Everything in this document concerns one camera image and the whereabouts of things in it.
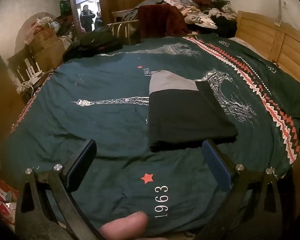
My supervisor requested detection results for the pile of mixed clothes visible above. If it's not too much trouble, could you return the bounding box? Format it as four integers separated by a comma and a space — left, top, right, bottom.
137, 0, 239, 38

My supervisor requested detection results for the red cardboard box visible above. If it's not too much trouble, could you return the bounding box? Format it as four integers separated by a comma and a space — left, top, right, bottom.
0, 170, 19, 228

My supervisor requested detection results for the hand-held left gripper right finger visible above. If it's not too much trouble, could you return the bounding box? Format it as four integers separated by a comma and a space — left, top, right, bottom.
197, 139, 290, 240

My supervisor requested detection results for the wooden headboard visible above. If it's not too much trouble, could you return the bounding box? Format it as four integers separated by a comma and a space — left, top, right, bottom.
234, 10, 300, 90

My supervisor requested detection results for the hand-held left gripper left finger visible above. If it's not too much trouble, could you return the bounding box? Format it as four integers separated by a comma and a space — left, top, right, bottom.
15, 139, 105, 240

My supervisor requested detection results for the dark wooden cabinet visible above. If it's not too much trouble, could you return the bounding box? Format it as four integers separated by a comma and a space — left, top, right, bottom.
0, 42, 25, 155

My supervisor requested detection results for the wooden chair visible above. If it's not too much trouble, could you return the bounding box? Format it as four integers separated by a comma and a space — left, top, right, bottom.
107, 9, 141, 45

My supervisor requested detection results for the stack of cardboard boxes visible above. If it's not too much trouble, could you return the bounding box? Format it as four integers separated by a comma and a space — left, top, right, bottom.
25, 27, 65, 67

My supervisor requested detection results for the wall cable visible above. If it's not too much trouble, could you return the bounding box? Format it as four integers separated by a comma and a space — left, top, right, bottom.
275, 0, 288, 27

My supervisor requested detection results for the white router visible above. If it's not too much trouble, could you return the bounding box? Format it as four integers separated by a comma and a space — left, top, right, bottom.
24, 57, 46, 83

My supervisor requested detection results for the heap of bags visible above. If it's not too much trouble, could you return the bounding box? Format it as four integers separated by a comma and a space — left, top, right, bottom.
27, 12, 78, 44

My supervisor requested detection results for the dark red cloth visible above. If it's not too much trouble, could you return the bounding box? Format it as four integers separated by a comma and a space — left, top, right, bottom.
137, 4, 190, 37

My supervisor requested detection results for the teal printed bed sheet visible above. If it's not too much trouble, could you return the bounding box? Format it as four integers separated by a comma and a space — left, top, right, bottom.
0, 34, 300, 238

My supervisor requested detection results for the black grey garment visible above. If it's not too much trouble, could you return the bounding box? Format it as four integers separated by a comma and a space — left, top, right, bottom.
148, 70, 238, 153

